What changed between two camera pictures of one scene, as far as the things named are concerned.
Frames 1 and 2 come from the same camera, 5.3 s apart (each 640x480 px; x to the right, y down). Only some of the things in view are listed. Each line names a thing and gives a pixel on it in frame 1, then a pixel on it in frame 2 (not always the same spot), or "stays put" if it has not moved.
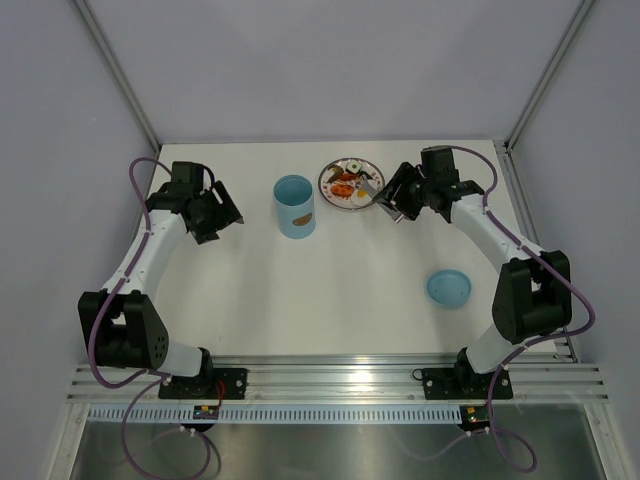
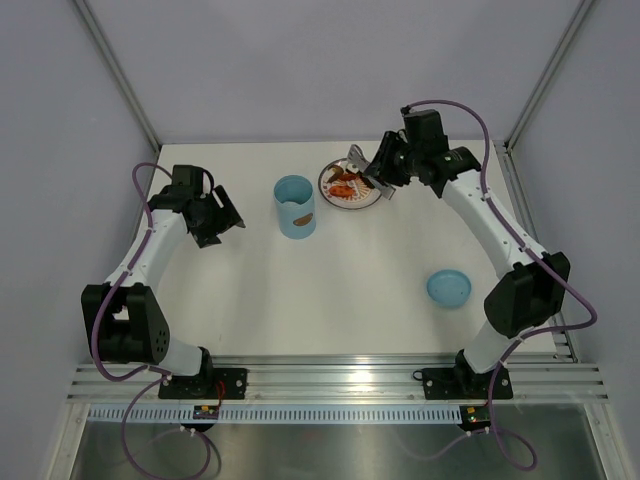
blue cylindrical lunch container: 294,195 stays put
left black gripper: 226,214 stays put
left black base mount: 215,383 stays put
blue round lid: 448,288 stays put
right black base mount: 463,382 stays put
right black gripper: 405,174 to 381,163
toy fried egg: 361,197 to 292,204
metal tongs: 373,193 to 359,163
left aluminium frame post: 94,27 stays put
